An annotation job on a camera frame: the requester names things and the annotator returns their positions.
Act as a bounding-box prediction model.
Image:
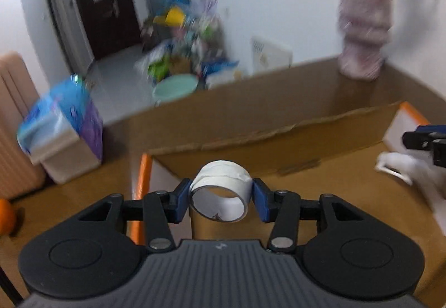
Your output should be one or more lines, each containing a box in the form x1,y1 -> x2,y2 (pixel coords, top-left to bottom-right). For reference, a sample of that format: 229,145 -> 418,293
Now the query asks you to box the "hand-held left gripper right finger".
253,177 -> 366,253

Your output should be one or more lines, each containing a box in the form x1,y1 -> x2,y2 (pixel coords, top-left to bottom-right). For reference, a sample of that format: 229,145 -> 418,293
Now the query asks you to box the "small cardboard box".
169,55 -> 192,74

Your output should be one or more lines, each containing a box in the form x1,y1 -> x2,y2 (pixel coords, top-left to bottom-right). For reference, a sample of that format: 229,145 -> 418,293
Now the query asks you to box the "white tape roll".
188,160 -> 252,223

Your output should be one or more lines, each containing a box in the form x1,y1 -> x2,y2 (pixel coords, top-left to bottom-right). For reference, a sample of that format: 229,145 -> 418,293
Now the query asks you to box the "blue purple tissue pack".
17,75 -> 104,164

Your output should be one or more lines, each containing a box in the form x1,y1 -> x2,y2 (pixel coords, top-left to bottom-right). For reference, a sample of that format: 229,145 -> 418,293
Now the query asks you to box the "white pump bottle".
374,151 -> 446,211

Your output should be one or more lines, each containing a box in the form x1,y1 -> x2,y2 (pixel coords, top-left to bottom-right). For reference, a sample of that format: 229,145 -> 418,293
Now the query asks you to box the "beige box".
31,127 -> 102,185

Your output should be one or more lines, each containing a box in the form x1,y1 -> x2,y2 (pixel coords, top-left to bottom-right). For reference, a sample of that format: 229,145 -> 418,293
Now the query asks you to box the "black cable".
0,264 -> 21,308

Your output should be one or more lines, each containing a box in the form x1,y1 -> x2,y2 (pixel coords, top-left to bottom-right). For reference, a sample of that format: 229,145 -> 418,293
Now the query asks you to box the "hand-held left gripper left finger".
77,179 -> 192,253

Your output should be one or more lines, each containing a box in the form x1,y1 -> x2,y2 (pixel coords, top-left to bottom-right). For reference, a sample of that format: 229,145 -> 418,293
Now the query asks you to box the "green plastic basin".
152,74 -> 199,102

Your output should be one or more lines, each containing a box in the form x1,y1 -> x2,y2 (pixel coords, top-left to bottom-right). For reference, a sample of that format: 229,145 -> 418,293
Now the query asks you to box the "green bag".
148,57 -> 171,79

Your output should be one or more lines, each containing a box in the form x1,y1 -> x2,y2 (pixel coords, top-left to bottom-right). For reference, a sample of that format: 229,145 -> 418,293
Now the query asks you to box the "dark wooden door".
71,0 -> 140,61

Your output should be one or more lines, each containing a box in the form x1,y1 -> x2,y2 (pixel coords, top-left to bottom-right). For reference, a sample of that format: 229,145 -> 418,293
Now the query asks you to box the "white calendar board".
250,36 -> 292,77

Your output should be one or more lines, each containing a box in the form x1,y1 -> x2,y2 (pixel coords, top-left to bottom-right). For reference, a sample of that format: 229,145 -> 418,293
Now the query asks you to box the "pink ribbed vase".
337,0 -> 392,82

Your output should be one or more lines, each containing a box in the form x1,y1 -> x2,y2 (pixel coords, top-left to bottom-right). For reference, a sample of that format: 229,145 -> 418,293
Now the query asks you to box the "cluttered storage rack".
185,12 -> 227,65

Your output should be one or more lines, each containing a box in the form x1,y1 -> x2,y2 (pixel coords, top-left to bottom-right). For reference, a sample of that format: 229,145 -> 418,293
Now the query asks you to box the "yellow toy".
153,7 -> 187,26

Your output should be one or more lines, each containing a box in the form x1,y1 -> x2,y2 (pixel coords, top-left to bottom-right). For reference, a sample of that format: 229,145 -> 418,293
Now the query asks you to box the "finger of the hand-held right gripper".
402,131 -> 446,152
415,124 -> 446,136

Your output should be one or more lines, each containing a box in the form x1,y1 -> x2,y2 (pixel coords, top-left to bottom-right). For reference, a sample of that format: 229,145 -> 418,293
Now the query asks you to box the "cardboard box with orange edges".
130,101 -> 446,305

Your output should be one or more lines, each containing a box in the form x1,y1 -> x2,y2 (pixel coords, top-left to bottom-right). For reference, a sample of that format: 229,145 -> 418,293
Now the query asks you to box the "orange fruit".
0,199 -> 16,236

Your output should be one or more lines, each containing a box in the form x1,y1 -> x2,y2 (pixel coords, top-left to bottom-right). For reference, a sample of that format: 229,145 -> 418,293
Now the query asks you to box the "blue white package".
202,60 -> 243,89

